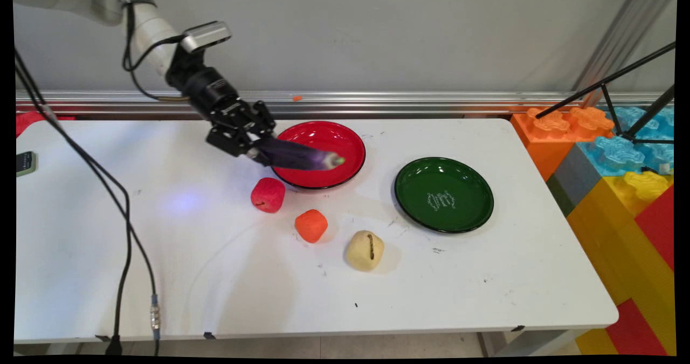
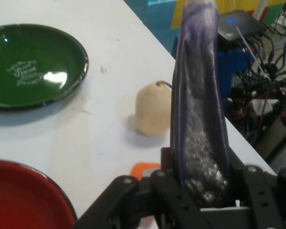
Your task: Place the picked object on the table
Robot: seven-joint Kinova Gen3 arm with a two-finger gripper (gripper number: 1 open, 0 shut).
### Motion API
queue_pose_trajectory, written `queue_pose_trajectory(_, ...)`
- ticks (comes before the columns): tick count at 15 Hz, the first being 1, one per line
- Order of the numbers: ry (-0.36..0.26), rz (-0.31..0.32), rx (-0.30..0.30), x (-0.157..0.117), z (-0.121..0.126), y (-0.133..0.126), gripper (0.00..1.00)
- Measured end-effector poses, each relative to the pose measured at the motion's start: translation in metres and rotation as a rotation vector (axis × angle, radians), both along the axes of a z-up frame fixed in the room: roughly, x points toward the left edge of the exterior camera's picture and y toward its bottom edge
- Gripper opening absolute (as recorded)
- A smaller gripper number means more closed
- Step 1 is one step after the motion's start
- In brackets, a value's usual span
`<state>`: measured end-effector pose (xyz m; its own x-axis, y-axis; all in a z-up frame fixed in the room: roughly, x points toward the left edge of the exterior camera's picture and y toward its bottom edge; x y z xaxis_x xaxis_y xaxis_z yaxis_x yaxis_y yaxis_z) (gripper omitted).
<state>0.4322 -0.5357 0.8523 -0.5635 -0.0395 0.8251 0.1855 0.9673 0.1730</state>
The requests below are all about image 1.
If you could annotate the orange toy fruit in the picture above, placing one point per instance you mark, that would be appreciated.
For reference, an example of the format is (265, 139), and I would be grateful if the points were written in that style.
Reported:
(311, 226)

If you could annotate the red foam piece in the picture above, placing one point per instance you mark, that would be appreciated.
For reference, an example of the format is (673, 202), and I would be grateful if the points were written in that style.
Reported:
(29, 120)

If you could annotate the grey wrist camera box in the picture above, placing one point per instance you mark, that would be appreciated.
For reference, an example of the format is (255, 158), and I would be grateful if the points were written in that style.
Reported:
(207, 34)

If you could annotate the red enamel plate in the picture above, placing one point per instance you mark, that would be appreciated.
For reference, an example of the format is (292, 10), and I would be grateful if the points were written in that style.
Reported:
(323, 132)

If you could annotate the red giant building block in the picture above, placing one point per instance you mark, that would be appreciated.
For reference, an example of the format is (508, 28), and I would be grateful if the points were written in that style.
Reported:
(636, 331)
(660, 229)

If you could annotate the green cased phone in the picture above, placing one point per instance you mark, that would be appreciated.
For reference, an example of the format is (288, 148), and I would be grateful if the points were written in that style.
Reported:
(25, 164)

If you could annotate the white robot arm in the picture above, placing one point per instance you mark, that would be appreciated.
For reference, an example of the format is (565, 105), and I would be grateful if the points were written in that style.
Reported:
(151, 35)

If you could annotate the yellow giant building block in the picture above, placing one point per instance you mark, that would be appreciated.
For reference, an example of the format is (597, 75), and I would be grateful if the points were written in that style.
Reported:
(609, 245)

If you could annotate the orange giant building block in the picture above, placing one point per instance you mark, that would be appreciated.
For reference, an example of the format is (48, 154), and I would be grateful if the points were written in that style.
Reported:
(544, 137)

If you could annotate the grey giant building block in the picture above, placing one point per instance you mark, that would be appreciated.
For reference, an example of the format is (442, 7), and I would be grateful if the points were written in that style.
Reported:
(574, 172)

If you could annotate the translucent blue giant building block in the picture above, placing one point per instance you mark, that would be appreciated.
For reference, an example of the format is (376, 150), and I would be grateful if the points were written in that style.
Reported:
(614, 151)

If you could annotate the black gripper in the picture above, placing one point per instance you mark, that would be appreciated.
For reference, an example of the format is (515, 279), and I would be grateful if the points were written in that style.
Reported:
(213, 94)

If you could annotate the aluminium rail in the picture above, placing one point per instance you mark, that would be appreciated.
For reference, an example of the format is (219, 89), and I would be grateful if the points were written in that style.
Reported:
(485, 102)

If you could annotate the green enamel plate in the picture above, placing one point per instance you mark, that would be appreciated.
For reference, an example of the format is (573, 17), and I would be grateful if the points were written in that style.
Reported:
(463, 213)

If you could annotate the red toy apple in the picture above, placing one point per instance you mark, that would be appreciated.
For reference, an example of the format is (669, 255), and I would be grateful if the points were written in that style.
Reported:
(268, 196)

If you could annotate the cream toy pear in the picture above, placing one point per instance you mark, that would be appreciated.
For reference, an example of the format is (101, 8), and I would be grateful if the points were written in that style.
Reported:
(358, 253)

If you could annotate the black tripod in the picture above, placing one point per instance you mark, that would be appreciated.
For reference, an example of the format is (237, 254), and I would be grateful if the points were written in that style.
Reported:
(610, 102)

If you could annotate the purple toy eggplant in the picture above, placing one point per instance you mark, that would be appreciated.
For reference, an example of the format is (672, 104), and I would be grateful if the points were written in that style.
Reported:
(302, 156)

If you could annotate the white table leg frame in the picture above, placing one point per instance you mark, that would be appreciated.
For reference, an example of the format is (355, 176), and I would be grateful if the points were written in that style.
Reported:
(517, 342)

